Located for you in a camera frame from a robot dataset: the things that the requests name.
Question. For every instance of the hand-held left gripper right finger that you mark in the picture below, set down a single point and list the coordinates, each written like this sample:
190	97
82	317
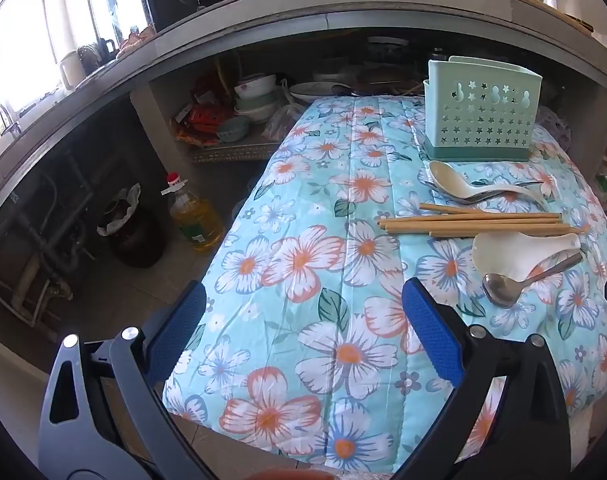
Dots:
433	330

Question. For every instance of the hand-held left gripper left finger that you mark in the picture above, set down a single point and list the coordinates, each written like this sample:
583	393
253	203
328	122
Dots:
176	320

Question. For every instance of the metal spoon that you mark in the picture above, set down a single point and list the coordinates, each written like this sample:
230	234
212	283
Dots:
513	187
501	290

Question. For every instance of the white scalloped ceramic spoon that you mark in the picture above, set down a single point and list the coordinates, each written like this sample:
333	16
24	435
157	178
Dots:
503	255

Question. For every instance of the green plastic utensil holder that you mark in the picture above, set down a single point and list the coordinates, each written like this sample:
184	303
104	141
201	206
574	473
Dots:
483	120

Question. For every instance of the dark trash bin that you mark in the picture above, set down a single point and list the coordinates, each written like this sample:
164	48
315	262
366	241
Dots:
133	245

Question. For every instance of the cooking oil bottle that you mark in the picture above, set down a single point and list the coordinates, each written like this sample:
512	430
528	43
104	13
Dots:
196	220

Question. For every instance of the floral quilted blanket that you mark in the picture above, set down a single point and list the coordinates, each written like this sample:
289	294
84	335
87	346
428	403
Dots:
333	260

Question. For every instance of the sink drain pipes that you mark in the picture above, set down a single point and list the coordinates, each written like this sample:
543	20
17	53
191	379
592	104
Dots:
76	245

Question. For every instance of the white bin liner bag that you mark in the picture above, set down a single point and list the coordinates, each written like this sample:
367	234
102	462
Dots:
131	200

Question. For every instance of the metal shelf rack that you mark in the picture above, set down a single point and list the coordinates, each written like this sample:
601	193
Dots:
233	152

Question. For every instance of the purple clear plastic bag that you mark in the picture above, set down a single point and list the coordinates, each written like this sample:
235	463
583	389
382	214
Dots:
556	127

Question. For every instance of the teal cup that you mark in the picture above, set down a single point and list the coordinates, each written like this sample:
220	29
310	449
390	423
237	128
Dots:
232	130

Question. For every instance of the pile of red packets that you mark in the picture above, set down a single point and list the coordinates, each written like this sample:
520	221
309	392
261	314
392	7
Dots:
203	115

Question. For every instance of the pinkish plastic bag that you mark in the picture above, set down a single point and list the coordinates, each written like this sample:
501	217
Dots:
281	122

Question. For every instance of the pale green bowl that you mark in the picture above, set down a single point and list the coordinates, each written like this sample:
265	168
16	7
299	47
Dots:
256	102

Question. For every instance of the white floral bowl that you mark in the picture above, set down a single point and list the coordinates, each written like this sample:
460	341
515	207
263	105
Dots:
256	87

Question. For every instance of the dark frying pan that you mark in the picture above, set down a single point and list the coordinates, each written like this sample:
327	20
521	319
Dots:
383	80

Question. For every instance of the metal faucet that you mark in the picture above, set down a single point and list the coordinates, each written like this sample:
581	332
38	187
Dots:
6	115

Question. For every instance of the white printed plate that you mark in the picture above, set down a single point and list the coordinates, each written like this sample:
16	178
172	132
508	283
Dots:
313	91

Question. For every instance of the white mug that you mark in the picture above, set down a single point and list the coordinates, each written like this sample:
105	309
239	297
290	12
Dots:
69	72

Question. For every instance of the grey concrete kitchen counter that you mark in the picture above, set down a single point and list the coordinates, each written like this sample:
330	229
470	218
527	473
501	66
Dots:
283	10

